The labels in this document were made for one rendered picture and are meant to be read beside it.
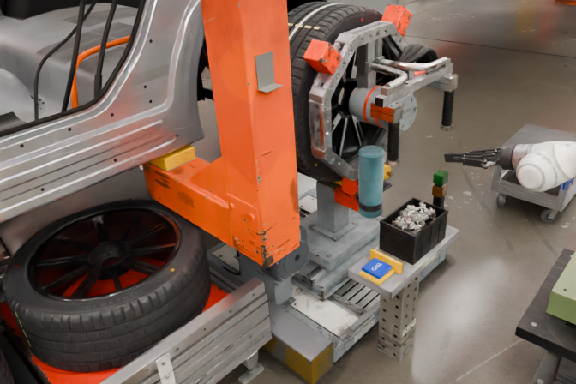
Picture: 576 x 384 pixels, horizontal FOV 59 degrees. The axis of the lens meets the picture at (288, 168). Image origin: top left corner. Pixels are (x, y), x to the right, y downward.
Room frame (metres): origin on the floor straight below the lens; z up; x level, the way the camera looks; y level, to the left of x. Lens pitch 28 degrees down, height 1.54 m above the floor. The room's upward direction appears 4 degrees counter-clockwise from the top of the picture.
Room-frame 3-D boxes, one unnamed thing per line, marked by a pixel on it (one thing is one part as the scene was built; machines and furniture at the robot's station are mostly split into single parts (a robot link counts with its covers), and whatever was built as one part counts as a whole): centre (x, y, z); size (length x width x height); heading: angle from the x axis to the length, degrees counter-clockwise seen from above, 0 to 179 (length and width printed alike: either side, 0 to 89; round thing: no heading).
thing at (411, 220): (1.41, -0.41, 0.51); 0.20 x 0.14 x 0.13; 133
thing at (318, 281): (1.84, -0.16, 0.13); 0.50 x 0.36 x 0.10; 134
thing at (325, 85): (1.74, -0.30, 0.85); 0.54 x 0.07 x 0.54; 134
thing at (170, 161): (1.72, 0.44, 0.71); 0.14 x 0.14 x 0.05; 44
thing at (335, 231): (1.86, -0.18, 0.32); 0.40 x 0.30 x 0.28; 134
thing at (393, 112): (1.48, -0.32, 0.93); 0.09 x 0.05 x 0.05; 44
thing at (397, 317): (1.36, -0.36, 0.21); 0.10 x 0.10 x 0.42; 44
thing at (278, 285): (1.69, 0.13, 0.26); 0.42 x 0.18 x 0.35; 44
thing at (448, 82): (1.71, -0.57, 0.93); 0.09 x 0.05 x 0.05; 44
